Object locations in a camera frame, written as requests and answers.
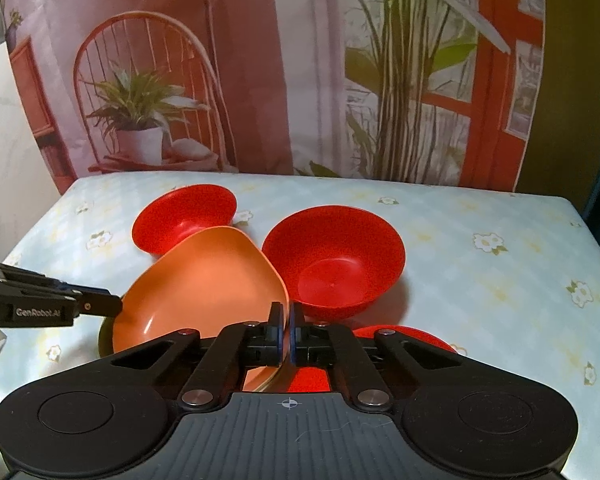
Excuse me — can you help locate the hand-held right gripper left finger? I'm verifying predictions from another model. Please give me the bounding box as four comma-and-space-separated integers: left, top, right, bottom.
100, 301, 287, 409

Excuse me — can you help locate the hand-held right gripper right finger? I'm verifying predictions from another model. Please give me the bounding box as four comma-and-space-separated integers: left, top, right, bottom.
289, 303, 468, 410

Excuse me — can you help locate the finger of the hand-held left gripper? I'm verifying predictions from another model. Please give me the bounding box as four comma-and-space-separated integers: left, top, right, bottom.
0, 257, 123, 318

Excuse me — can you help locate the large green square plate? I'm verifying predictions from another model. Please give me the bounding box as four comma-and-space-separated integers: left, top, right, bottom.
97, 310, 281, 395

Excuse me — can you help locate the orange square plate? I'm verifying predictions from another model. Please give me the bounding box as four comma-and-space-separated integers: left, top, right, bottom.
111, 226, 292, 393

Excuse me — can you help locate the red plastic bowl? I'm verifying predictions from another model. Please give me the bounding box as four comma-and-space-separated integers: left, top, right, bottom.
285, 325, 461, 395
261, 205, 406, 320
132, 184, 238, 260

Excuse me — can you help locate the printed room scene backdrop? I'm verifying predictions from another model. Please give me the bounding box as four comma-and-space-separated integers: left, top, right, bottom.
2, 0, 548, 196

